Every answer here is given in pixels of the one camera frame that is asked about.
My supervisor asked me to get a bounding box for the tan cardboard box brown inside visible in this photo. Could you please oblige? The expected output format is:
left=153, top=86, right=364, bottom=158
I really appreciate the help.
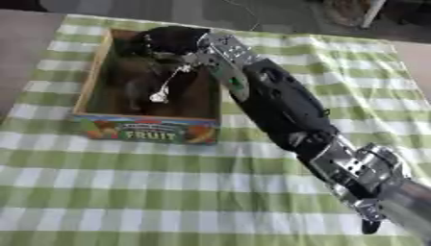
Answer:
left=70, top=28, right=224, bottom=145

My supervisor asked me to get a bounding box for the brown bag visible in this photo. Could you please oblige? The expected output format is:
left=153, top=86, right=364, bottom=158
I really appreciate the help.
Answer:
left=321, top=0, right=368, bottom=27

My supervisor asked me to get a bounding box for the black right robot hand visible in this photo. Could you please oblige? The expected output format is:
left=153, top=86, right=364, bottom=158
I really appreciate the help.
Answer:
left=122, top=25, right=215, bottom=113

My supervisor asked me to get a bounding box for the white pole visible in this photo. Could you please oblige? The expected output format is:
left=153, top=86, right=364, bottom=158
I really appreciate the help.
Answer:
left=358, top=0, right=390, bottom=30

